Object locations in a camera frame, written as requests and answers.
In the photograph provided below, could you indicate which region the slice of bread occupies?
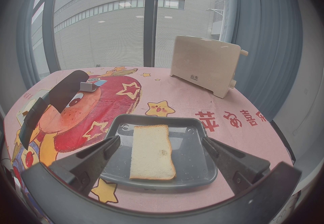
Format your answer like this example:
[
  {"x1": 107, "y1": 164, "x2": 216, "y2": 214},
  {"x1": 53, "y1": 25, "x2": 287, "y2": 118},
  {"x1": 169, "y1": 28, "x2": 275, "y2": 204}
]
[{"x1": 129, "y1": 124, "x2": 177, "y2": 181}]

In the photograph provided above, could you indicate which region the cream toaster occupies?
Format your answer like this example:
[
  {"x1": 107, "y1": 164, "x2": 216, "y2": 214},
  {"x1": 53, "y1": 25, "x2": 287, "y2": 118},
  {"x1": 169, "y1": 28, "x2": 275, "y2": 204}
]
[{"x1": 169, "y1": 35, "x2": 249, "y2": 99}]

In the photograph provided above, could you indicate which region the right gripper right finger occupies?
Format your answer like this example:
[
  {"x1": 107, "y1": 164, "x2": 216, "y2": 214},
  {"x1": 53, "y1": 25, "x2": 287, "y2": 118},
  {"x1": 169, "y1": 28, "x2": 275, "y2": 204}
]
[{"x1": 202, "y1": 137, "x2": 271, "y2": 197}]

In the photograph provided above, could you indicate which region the blue curtain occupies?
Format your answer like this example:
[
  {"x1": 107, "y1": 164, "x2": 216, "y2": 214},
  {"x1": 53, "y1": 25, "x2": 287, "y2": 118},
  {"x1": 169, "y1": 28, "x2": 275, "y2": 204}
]
[{"x1": 223, "y1": 0, "x2": 305, "y2": 123}]

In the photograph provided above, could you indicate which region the dark grey tray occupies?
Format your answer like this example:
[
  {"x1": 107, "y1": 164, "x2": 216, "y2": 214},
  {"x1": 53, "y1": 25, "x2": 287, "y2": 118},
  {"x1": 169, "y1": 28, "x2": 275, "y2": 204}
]
[{"x1": 100, "y1": 114, "x2": 219, "y2": 189}]

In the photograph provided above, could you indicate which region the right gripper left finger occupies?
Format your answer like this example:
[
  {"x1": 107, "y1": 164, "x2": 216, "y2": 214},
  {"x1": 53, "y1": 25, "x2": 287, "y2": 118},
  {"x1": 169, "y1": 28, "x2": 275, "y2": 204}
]
[{"x1": 49, "y1": 135, "x2": 121, "y2": 196}]

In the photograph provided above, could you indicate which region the window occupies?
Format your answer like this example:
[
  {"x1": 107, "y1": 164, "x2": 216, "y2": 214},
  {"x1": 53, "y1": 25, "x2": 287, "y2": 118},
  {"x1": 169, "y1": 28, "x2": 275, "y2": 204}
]
[{"x1": 31, "y1": 0, "x2": 228, "y2": 79}]

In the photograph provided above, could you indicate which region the white knife rest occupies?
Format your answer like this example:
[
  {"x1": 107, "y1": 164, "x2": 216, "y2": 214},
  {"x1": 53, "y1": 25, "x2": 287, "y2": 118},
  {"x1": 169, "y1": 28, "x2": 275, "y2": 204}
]
[{"x1": 80, "y1": 82, "x2": 99, "y2": 92}]

